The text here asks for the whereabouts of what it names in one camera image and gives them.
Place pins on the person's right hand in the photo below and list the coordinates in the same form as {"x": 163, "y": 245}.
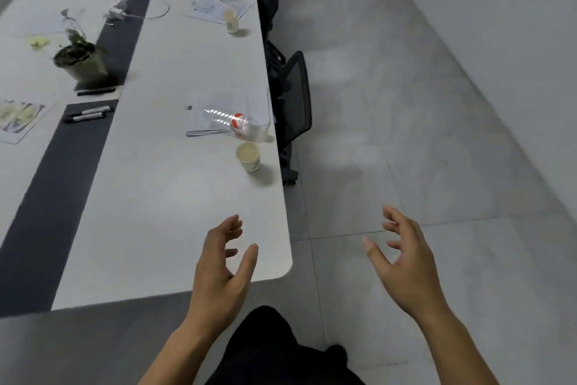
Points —
{"x": 408, "y": 272}

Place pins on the person's left hand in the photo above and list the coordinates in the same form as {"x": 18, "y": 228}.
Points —
{"x": 216, "y": 281}

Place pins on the person's right thumb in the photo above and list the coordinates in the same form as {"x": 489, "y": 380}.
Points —
{"x": 376, "y": 256}

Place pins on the person's left thumb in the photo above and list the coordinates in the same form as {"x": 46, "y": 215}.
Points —
{"x": 245, "y": 265}

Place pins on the person's left forearm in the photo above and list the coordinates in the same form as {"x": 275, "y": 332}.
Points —
{"x": 173, "y": 351}

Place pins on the person's right forearm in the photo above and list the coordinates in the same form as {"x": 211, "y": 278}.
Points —
{"x": 455, "y": 346}

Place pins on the person's black trousers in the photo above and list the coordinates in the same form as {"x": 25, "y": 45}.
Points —
{"x": 275, "y": 348}

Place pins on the person's black shoe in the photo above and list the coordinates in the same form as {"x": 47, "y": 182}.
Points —
{"x": 337, "y": 354}

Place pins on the paper cup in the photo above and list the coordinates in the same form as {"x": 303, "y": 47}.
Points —
{"x": 249, "y": 156}
{"x": 231, "y": 22}

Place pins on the white paper sheet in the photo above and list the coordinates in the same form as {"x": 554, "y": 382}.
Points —
{"x": 205, "y": 8}
{"x": 212, "y": 114}

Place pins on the potted green plant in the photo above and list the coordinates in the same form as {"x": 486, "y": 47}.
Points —
{"x": 76, "y": 56}

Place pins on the printed picture sheet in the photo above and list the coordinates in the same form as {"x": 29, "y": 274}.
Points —
{"x": 18, "y": 119}

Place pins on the white power adapter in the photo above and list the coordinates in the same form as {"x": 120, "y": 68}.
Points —
{"x": 116, "y": 11}

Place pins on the yellow sticky note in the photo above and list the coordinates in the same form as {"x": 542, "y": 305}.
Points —
{"x": 38, "y": 41}

